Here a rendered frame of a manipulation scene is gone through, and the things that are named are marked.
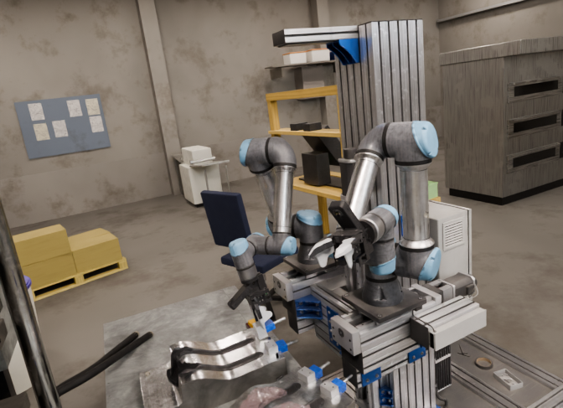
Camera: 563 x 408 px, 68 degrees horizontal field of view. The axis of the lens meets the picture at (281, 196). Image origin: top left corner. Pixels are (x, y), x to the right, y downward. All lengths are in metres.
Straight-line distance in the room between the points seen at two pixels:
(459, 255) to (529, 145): 4.63
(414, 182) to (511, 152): 4.89
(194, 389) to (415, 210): 0.94
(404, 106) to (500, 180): 4.57
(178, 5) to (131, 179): 3.64
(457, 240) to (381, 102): 0.72
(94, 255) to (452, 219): 4.18
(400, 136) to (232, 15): 8.57
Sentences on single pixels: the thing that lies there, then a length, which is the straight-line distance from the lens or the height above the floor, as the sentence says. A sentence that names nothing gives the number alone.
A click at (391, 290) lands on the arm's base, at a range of 1.58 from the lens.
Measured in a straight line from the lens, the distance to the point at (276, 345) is 1.65.
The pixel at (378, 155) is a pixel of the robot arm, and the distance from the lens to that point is 1.39.
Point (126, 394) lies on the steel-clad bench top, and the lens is 1.82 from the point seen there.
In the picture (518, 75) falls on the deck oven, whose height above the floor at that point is 1.67.
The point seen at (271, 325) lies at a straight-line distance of 1.74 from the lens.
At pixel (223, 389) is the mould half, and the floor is 0.86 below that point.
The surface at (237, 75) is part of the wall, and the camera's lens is 9.60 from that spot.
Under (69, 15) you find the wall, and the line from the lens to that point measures 9.10.
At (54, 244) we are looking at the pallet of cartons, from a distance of 5.13.
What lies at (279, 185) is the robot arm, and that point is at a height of 1.47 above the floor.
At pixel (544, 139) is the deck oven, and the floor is 0.77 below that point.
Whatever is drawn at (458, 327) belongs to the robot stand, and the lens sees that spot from 1.70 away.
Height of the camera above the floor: 1.82
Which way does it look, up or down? 14 degrees down
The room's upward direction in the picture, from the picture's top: 7 degrees counter-clockwise
